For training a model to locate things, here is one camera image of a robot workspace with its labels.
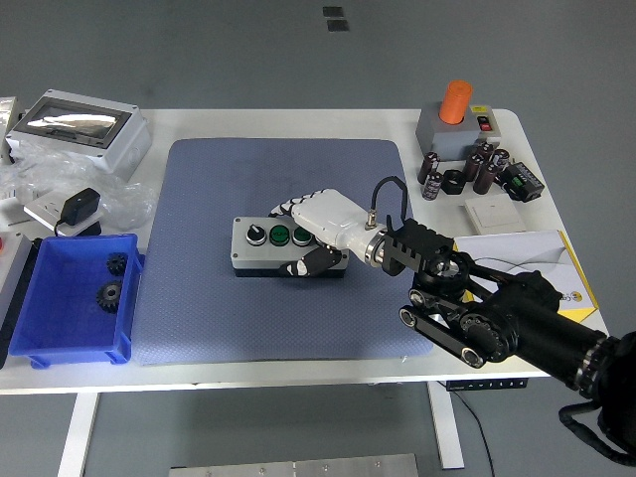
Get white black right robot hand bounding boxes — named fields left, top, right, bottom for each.
left=267, top=187, right=378, bottom=278

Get white enclosure with clear lid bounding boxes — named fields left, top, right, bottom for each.
left=4, top=88, right=153, bottom=183

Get grey-blue textured mat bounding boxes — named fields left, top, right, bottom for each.
left=129, top=137, right=433, bottom=365

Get white table leg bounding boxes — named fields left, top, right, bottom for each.
left=57, top=392, right=100, bottom=477
left=426, top=382, right=466, bottom=471

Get black module with green terminal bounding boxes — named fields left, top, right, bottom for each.
left=502, top=161, right=546, bottom=203

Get clear plastic bag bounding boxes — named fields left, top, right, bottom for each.
left=0, top=141, right=155, bottom=233

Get orange cylinder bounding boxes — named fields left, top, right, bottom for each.
left=438, top=79, right=473, bottom=125

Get grey four-button control box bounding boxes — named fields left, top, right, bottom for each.
left=231, top=216, right=350, bottom=279

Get large black bevel gear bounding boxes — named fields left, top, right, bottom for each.
left=94, top=279, right=124, bottom=314

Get grey switch box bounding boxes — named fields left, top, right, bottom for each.
left=414, top=101, right=501, bottom=163

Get black power adapter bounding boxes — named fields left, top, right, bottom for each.
left=53, top=187, right=102, bottom=238

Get blue plastic bin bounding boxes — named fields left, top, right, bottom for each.
left=8, top=233, right=146, bottom=370

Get silver metal plate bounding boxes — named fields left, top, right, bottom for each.
left=168, top=452, right=419, bottom=477

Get yellow white cardboard box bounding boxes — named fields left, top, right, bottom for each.
left=452, top=229, right=599, bottom=322

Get black hanging cable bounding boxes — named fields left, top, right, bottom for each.
left=454, top=390, right=496, bottom=477

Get black table control panel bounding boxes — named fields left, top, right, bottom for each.
left=445, top=378, right=529, bottom=393

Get white wall switch plate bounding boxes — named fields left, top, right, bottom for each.
left=464, top=194, right=527, bottom=235

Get grey box with red button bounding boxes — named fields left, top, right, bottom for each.
left=0, top=232, right=34, bottom=349

